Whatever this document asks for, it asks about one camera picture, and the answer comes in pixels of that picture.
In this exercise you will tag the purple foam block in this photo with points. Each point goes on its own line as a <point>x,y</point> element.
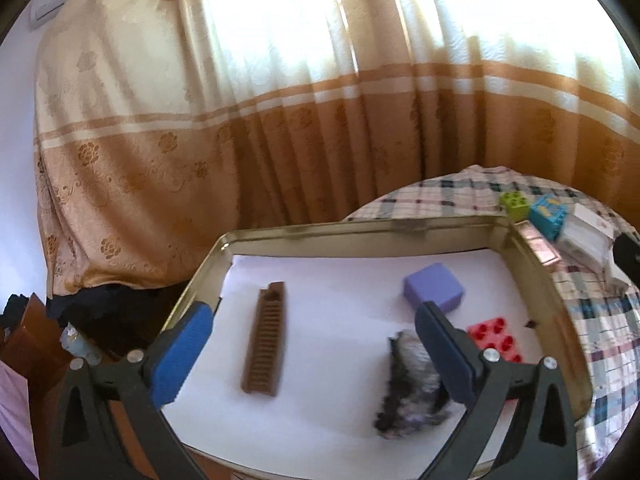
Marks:
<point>434,283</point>

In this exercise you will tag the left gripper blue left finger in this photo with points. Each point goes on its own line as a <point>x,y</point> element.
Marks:
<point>174,353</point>

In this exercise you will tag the red building brick plate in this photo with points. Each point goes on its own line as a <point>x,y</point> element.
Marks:
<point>495,333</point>

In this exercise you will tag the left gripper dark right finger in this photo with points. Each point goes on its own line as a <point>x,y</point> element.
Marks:
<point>452,351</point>

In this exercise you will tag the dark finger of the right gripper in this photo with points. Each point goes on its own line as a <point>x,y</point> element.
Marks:
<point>626,254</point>

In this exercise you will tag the white paper tray liner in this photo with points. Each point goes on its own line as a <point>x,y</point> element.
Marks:
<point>341,314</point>

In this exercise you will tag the orange cream patterned curtain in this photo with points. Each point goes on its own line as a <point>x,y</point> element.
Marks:
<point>162,124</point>

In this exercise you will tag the blue toy brick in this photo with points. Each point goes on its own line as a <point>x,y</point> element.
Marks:
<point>547,215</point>

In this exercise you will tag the white card box red logo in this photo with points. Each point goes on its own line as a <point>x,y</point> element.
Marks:
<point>593,221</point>

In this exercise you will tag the clear plastic box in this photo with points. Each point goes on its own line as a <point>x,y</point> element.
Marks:
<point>586,246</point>

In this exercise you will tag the copper embossed metal tin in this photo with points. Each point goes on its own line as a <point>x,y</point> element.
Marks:
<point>541,247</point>

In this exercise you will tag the brown plastic comb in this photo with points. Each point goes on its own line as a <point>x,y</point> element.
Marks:
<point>265,351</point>

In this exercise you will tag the gold metal tin tray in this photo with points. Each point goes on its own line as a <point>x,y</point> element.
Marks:
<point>500,273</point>

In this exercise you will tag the small patterned bottle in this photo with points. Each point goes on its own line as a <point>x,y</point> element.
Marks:
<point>79,346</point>

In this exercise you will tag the green toy brick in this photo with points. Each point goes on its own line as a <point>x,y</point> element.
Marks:
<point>515,204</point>

